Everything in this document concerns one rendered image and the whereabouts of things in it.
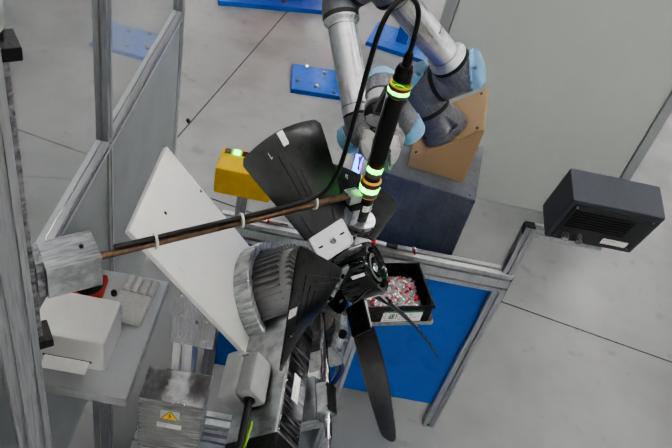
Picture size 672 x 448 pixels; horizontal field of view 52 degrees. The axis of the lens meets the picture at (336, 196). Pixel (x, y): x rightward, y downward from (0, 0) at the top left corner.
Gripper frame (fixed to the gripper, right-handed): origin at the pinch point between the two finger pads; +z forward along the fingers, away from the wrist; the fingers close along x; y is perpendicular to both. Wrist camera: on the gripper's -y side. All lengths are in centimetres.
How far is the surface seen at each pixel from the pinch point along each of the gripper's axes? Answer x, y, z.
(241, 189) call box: 29, 45, -34
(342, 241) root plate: 3.0, 21.9, 3.3
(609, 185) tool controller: -68, 22, -39
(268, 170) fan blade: 21.5, 8.8, 0.7
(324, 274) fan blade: 6.8, 13.8, 21.9
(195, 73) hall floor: 85, 144, -248
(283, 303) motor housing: 12.8, 32.6, 14.4
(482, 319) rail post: -53, 82, -38
